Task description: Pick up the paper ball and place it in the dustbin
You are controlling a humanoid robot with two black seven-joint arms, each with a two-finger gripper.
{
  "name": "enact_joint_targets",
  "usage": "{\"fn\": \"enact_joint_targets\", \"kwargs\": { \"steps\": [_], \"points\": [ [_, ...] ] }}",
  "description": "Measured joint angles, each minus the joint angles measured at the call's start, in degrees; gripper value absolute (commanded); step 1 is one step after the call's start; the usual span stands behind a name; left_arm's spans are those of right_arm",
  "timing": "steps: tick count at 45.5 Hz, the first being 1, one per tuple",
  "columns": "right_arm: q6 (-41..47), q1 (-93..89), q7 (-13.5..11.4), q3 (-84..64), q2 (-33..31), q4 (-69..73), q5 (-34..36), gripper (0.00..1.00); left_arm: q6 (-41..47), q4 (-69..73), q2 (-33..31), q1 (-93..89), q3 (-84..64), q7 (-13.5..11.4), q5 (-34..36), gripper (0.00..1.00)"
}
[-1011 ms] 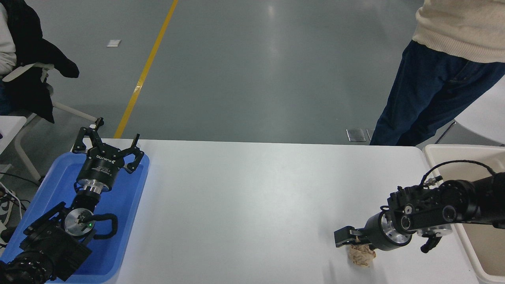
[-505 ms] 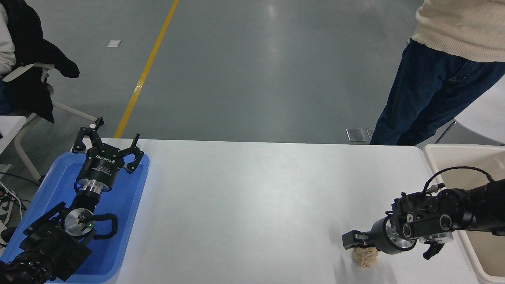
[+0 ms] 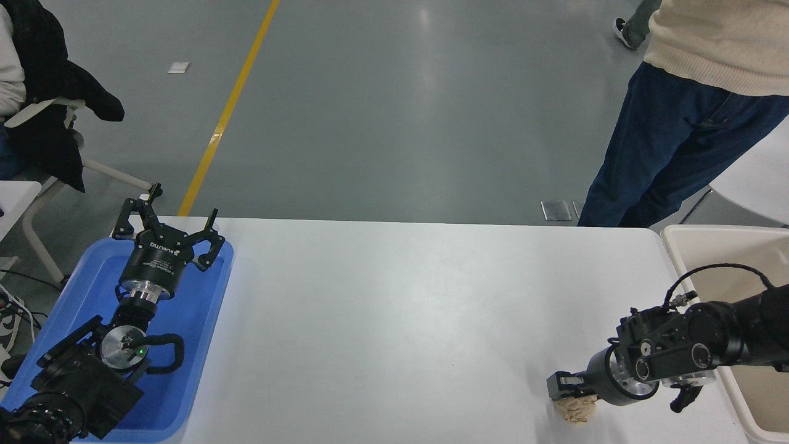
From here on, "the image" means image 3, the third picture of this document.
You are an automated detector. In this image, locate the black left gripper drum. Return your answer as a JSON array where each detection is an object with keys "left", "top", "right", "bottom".
[{"left": 118, "top": 225, "right": 193, "bottom": 295}]

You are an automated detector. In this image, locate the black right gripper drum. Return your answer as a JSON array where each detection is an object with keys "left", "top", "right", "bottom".
[{"left": 584, "top": 345, "right": 642, "bottom": 408}]

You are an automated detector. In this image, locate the tan paper ball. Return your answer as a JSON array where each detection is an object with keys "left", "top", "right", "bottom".
[{"left": 554, "top": 395, "right": 598, "bottom": 424}]

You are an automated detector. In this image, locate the blue plastic tray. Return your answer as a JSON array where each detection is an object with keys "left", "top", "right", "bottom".
[{"left": 0, "top": 237, "right": 235, "bottom": 443}]

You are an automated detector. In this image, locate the small white side table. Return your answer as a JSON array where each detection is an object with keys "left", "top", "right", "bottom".
[{"left": 0, "top": 181, "right": 43, "bottom": 242}]

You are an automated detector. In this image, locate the white chair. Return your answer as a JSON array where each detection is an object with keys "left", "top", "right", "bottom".
[{"left": 3, "top": 96, "right": 153, "bottom": 284}]

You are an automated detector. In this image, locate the black jacket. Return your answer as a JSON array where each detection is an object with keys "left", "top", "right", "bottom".
[{"left": 0, "top": 0, "right": 125, "bottom": 193}]

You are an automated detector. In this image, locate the large pale bin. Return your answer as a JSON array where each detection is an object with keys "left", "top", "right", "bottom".
[{"left": 660, "top": 224, "right": 789, "bottom": 444}]

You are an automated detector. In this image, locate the seated person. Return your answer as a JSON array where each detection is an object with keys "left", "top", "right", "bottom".
[{"left": 0, "top": 3, "right": 28, "bottom": 181}]

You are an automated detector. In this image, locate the standing person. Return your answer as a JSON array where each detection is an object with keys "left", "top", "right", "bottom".
[{"left": 578, "top": 0, "right": 789, "bottom": 228}]

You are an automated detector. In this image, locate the walking person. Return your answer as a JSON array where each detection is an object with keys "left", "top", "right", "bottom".
[{"left": 613, "top": 0, "right": 664, "bottom": 51}]

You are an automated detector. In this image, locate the black floor cable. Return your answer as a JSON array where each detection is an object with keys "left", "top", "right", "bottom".
[{"left": 0, "top": 269, "right": 63, "bottom": 292}]

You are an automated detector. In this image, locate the black and white cable bundle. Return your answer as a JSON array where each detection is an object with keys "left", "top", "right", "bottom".
[{"left": 0, "top": 285, "right": 49, "bottom": 383}]

